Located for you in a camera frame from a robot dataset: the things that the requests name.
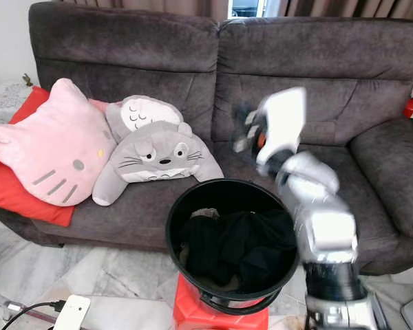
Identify window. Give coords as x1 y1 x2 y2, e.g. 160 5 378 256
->
227 0 269 18

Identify red plastic stool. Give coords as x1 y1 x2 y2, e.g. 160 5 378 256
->
172 272 269 330

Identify black round laundry basket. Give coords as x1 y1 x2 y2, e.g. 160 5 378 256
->
165 177 301 314

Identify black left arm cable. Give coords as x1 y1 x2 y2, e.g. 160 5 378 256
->
2 299 66 330

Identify red cushion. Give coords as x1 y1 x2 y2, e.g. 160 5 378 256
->
0 86 97 228

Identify dark grey fabric sofa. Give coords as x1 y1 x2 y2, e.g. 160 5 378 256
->
0 0 413 276

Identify white lace covered side table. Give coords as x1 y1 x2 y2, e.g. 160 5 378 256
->
0 81 39 128

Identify pink cat face pillow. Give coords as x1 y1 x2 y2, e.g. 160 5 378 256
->
0 77 118 207

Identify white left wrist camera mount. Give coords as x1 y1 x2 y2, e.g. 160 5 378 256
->
54 294 90 330

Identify brown curtain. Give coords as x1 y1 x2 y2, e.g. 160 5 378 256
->
28 0 413 21

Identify black shirt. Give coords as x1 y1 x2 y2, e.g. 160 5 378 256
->
178 210 300 293

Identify grey whiskered plush pillow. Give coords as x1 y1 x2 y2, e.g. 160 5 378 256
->
93 120 224 207

